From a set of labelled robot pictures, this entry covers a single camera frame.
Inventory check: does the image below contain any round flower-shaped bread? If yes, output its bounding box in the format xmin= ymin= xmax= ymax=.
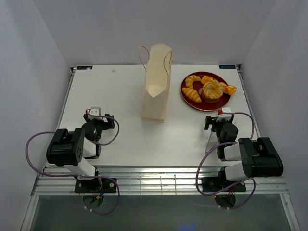
xmin=201 ymin=80 xmax=223 ymax=103

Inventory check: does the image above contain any twisted orange bread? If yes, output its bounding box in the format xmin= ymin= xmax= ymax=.
xmin=220 ymin=82 xmax=237 ymax=95

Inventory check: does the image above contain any small orange bread roll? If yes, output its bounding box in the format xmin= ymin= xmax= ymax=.
xmin=201 ymin=76 xmax=213 ymax=84

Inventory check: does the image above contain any curved croissant bread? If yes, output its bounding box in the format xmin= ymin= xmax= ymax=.
xmin=185 ymin=75 xmax=201 ymax=89

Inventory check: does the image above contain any beige paper bag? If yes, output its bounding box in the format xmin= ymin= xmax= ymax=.
xmin=141 ymin=44 xmax=172 ymax=122

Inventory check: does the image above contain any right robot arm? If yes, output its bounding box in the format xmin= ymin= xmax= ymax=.
xmin=201 ymin=111 xmax=284 ymax=193

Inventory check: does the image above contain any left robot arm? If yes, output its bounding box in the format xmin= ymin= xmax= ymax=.
xmin=46 ymin=111 xmax=115 ymax=193

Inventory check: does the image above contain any striped croissant bread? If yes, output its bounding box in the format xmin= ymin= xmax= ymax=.
xmin=181 ymin=87 xmax=202 ymax=103

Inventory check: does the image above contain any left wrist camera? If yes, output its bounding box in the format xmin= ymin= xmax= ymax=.
xmin=89 ymin=107 xmax=101 ymax=116

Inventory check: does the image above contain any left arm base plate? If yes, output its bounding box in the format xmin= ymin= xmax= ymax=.
xmin=74 ymin=178 xmax=117 ymax=193

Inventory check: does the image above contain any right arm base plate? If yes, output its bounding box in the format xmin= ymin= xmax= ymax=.
xmin=199 ymin=177 xmax=246 ymax=193

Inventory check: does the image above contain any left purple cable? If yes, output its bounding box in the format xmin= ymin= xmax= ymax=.
xmin=26 ymin=115 xmax=120 ymax=216

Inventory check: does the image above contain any purple cable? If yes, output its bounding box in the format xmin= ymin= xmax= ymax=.
xmin=195 ymin=111 xmax=256 ymax=210
xmin=26 ymin=115 xmax=120 ymax=216

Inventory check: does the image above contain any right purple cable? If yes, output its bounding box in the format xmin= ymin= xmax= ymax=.
xmin=195 ymin=111 xmax=256 ymax=210

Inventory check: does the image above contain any aluminium frame rail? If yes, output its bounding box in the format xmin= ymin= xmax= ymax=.
xmin=31 ymin=166 xmax=289 ymax=196

